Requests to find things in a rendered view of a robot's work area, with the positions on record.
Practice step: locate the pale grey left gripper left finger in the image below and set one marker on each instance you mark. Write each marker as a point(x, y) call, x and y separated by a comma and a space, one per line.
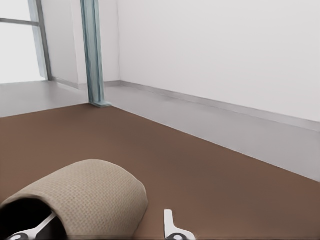
point(37, 229)

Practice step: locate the silver frame crossbar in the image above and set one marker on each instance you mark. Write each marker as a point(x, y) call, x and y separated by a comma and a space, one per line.
point(18, 22)

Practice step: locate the silver frame post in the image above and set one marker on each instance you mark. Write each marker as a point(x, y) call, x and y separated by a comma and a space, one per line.
point(41, 42)
point(93, 53)

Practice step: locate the beige woven slipper shoe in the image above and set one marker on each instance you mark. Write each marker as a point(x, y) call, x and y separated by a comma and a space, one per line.
point(95, 192)

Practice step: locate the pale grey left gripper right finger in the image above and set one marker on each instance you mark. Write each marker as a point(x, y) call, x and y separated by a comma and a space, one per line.
point(169, 224)

